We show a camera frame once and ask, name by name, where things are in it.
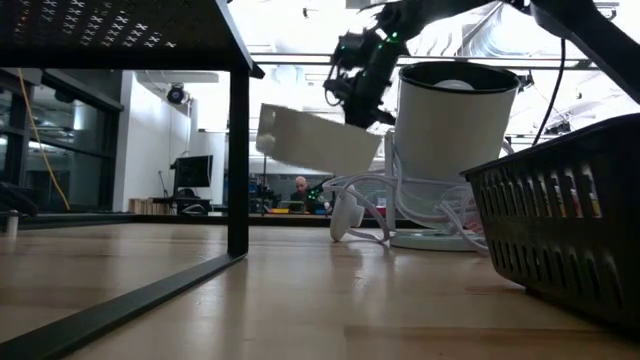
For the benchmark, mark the black ceiling spotlight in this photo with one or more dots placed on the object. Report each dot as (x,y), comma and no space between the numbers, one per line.
(175,94)

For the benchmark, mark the black mesh tray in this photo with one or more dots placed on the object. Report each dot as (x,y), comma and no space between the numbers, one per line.
(565,245)

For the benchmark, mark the black distant table frame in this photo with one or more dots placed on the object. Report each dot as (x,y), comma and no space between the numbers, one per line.
(264,170)

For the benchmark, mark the black perforated metal riser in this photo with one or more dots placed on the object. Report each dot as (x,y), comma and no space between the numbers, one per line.
(125,50)

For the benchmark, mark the black aluminium rig frame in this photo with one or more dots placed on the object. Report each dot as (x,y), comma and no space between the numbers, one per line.
(265,220)

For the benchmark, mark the person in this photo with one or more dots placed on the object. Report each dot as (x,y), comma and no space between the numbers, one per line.
(301,192)

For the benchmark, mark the black window frame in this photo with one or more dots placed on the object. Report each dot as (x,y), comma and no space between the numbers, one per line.
(114,160)

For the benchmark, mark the black desk monitor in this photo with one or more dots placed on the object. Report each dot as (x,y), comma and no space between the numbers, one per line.
(192,171)

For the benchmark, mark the white desk lamp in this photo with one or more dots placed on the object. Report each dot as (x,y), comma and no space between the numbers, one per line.
(450,130)

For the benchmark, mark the wooden crate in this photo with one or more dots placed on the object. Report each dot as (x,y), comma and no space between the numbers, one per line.
(145,206)

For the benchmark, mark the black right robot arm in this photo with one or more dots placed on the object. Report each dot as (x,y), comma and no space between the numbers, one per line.
(600,40)

